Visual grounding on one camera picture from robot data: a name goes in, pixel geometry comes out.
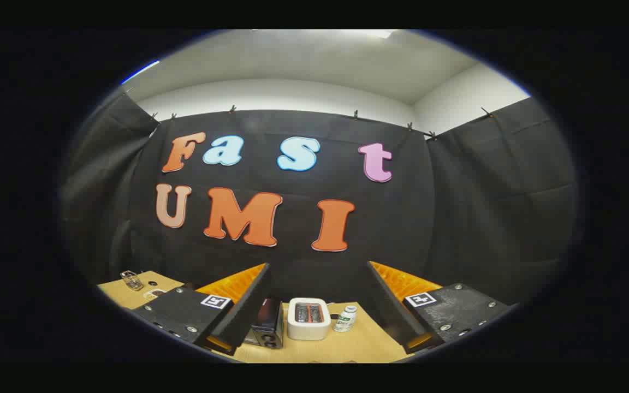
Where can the clear glass cup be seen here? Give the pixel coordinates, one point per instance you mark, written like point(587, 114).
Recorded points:
point(131, 280)

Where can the black toaster oven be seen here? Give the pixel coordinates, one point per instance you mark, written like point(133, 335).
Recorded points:
point(268, 325)

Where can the white pop-up toaster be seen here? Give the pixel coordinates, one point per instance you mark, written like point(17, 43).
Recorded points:
point(308, 327)

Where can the small white flat object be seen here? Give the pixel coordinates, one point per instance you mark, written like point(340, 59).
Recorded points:
point(154, 293)

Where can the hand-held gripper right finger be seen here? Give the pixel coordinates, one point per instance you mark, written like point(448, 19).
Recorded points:
point(393, 311)

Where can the black backdrop cloth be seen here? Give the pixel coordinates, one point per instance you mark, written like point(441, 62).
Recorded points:
point(402, 218)

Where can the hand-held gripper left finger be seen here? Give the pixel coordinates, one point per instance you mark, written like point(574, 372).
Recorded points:
point(243, 311)

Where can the white bottle green label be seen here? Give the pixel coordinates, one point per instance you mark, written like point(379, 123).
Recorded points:
point(345, 321)

